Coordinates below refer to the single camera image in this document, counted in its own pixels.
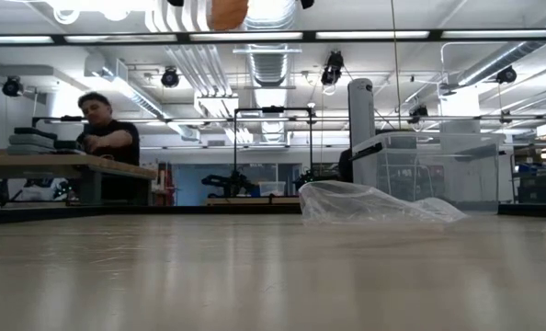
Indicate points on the orange elastic bandage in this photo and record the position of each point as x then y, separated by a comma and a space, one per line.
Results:
229, 14

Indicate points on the clear plastic bag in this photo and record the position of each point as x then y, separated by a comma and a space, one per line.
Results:
346, 202

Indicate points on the clear plastic storage bin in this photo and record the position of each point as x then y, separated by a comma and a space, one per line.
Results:
461, 174

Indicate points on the black background robot arm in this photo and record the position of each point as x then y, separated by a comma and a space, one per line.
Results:
229, 184
310, 177

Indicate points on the overhead light bar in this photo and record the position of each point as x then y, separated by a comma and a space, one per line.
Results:
369, 35

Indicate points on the black ceiling spotlight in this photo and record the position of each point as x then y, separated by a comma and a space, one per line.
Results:
170, 78
12, 86
417, 115
333, 69
506, 75

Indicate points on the white cylindrical column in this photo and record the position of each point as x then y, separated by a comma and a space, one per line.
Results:
360, 110

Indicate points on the person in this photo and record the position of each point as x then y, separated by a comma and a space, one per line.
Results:
117, 133

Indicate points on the white plastic bin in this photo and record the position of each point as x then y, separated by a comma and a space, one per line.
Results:
272, 188

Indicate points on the stacked grey cases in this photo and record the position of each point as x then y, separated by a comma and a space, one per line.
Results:
34, 140

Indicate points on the wooden workbench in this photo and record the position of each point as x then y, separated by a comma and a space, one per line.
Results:
48, 165

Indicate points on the dark shelving unit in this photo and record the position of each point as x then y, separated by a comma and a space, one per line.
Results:
539, 188

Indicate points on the silver ceiling air duct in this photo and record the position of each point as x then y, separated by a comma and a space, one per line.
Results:
268, 69

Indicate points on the black background rig frame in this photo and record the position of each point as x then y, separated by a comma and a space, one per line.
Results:
273, 110

